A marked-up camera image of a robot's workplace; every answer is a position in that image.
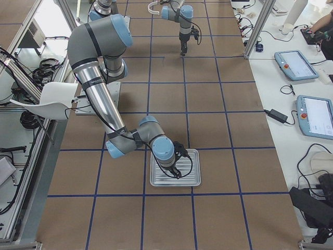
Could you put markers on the black power adapter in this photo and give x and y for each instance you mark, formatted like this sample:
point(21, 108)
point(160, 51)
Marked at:
point(276, 115)

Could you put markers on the white paper cup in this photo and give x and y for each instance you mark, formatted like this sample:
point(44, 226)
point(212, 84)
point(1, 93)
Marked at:
point(286, 28)

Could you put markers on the ribbed silver metal tray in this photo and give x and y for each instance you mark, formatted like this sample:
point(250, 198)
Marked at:
point(189, 168)

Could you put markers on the lower blue teach pendant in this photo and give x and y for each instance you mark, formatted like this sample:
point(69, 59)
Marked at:
point(315, 116)

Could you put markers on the black bag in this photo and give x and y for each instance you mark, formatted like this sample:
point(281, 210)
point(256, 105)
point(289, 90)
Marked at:
point(311, 206)

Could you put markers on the upper blue teach pendant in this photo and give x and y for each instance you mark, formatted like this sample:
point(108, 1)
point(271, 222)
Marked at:
point(295, 66)

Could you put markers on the white lamp stand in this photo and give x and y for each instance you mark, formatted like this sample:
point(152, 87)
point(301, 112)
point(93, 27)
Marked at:
point(296, 11)

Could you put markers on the grey control box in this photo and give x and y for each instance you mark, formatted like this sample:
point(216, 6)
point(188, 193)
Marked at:
point(34, 37)

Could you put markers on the person forearm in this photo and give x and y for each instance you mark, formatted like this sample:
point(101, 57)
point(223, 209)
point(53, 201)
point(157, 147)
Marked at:
point(322, 22)

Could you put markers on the white plastic chair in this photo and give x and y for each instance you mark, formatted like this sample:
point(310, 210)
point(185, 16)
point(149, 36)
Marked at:
point(55, 98)

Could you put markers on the blue teach pendant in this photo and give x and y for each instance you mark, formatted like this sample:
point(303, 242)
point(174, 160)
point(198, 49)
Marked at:
point(315, 116)
point(295, 66)

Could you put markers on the white curved plastic part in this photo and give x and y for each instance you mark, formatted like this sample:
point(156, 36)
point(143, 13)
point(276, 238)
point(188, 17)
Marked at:
point(151, 8)

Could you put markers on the aluminium frame post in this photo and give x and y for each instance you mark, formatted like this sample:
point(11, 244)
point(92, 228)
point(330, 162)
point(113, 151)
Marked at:
point(262, 18)

